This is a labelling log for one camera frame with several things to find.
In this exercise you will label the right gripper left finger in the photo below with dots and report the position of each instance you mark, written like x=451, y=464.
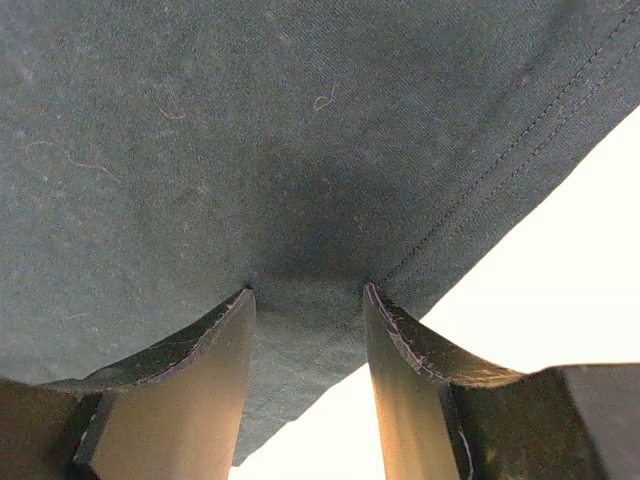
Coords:
x=171, y=411

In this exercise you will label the black t shirt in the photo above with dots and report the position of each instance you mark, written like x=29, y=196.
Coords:
x=158, y=156

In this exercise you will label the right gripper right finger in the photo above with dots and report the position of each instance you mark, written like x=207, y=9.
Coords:
x=445, y=413

